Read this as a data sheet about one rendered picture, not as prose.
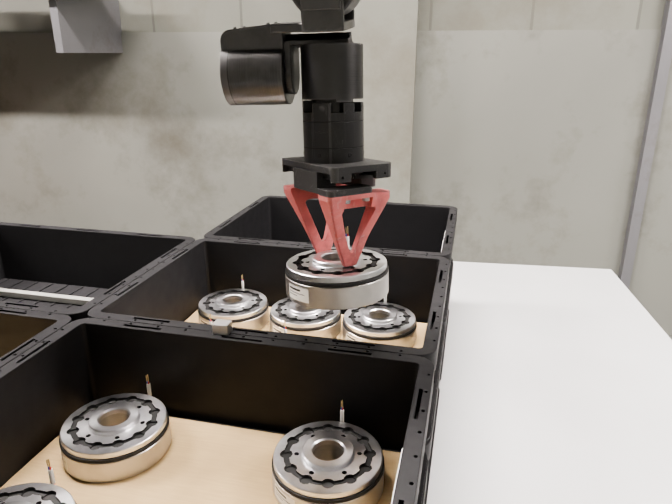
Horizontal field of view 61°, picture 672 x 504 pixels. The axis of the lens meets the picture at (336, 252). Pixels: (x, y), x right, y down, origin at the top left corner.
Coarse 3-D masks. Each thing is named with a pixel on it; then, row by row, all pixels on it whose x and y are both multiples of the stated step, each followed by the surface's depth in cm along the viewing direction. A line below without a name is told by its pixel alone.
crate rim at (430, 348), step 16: (208, 240) 90; (224, 240) 90; (176, 256) 83; (384, 256) 84; (400, 256) 83; (416, 256) 83; (432, 256) 83; (160, 272) 78; (448, 272) 78; (128, 288) 72; (112, 304) 68; (432, 304) 67; (128, 320) 63; (144, 320) 63; (160, 320) 63; (432, 320) 66; (256, 336) 60; (272, 336) 60; (288, 336) 60; (304, 336) 60; (432, 336) 60; (400, 352) 56; (416, 352) 56; (432, 352) 56
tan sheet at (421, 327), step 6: (192, 318) 86; (342, 318) 86; (342, 324) 84; (420, 324) 84; (426, 324) 84; (264, 330) 83; (342, 330) 83; (420, 330) 83; (336, 336) 81; (342, 336) 81; (420, 336) 81; (420, 342) 79
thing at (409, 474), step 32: (96, 320) 63; (32, 352) 57; (288, 352) 58; (320, 352) 57; (352, 352) 57; (384, 352) 56; (0, 384) 52; (416, 384) 51; (416, 416) 49; (416, 448) 43; (416, 480) 39
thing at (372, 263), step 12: (312, 252) 60; (372, 252) 59; (288, 264) 56; (300, 264) 57; (312, 264) 56; (360, 264) 56; (372, 264) 56; (384, 264) 55; (300, 276) 54; (312, 276) 53; (324, 276) 52; (336, 276) 52; (348, 276) 52; (360, 276) 53; (372, 276) 54
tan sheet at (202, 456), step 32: (192, 448) 58; (224, 448) 58; (256, 448) 58; (32, 480) 54; (64, 480) 54; (128, 480) 54; (160, 480) 54; (192, 480) 54; (224, 480) 54; (256, 480) 54; (384, 480) 54
